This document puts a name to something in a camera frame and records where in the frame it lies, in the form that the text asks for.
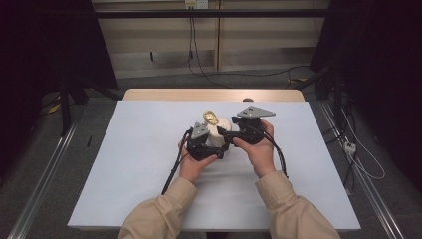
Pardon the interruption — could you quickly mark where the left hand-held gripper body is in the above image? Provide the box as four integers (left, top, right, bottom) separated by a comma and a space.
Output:
186, 121, 221, 162

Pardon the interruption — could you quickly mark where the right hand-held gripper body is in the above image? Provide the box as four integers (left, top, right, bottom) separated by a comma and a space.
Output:
231, 105, 277, 145

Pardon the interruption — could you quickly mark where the cream lid glass food chopper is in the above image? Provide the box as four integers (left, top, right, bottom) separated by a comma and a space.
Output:
202, 110, 234, 149

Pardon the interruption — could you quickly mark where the person's left hand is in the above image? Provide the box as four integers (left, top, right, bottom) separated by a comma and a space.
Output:
177, 136, 219, 184

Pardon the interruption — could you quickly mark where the person's right hand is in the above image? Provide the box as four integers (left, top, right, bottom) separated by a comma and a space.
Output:
231, 119, 278, 179

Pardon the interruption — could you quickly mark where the white table mat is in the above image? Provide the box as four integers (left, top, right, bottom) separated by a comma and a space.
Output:
67, 100, 362, 232

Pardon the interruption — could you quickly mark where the black metal stand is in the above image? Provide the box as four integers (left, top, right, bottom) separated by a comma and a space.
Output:
293, 61, 346, 135
58, 73, 123, 137

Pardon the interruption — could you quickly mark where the beige wooden cabinet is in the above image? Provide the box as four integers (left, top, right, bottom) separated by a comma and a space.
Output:
91, 0, 331, 80

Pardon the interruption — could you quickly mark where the black horizontal metal bar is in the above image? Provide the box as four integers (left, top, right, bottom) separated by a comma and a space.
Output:
94, 8, 328, 20

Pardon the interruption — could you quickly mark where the dark curtain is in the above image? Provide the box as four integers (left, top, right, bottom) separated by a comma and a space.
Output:
310, 0, 422, 192
0, 0, 119, 177

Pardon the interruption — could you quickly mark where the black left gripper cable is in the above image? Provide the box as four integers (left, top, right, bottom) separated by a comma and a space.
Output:
160, 127, 194, 196

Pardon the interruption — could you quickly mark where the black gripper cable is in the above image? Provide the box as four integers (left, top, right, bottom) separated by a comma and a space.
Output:
160, 127, 194, 196
262, 131, 290, 179

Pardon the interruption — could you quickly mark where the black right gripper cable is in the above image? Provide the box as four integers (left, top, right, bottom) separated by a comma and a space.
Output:
262, 131, 290, 179

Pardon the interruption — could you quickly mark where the black power cable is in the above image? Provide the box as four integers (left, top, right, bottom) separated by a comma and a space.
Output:
191, 16, 312, 80
187, 8, 233, 90

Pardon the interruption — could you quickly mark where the white cable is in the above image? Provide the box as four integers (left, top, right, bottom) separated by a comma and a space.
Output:
340, 108, 386, 181

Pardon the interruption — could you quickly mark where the metal floor rail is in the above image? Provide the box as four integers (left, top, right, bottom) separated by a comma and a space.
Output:
317, 99, 405, 239
7, 120, 79, 239

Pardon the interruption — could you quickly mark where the white wall socket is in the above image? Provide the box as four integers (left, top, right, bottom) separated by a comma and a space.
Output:
184, 0, 210, 10

